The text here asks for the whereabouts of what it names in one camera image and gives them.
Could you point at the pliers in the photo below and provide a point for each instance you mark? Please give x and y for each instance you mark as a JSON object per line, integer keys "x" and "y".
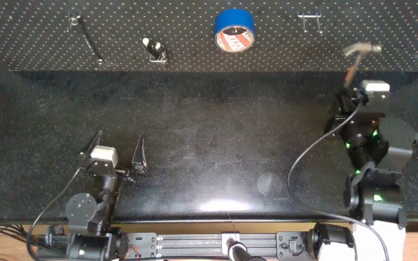
{"x": 154, "y": 49}

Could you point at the wrench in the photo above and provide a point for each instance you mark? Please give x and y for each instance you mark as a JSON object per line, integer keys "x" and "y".
{"x": 87, "y": 38}

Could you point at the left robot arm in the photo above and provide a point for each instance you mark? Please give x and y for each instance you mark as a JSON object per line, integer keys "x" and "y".
{"x": 85, "y": 210}

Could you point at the mounting rail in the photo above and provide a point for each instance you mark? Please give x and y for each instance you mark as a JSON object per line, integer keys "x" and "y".
{"x": 194, "y": 244}

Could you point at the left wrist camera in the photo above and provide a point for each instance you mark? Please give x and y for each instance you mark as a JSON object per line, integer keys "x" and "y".
{"x": 103, "y": 154}

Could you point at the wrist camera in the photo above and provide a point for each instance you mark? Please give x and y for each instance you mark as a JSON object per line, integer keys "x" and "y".
{"x": 375, "y": 86}
{"x": 103, "y": 154}

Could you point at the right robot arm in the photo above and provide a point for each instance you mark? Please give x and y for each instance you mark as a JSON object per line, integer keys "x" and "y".
{"x": 379, "y": 195}

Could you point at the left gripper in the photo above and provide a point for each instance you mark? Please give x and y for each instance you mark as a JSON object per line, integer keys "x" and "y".
{"x": 102, "y": 168}

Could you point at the black pegboard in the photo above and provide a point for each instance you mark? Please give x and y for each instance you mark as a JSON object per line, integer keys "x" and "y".
{"x": 158, "y": 21}

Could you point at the hammer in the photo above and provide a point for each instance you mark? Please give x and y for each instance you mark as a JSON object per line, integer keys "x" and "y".
{"x": 361, "y": 48}

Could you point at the roll of blue tape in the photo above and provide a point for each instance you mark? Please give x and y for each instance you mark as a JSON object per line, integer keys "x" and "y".
{"x": 234, "y": 21}

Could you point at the metal hook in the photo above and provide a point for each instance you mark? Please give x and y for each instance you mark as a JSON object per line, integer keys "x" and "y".
{"x": 69, "y": 24}
{"x": 308, "y": 15}
{"x": 157, "y": 61}

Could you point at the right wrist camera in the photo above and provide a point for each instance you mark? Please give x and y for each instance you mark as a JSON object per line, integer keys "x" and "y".
{"x": 375, "y": 86}

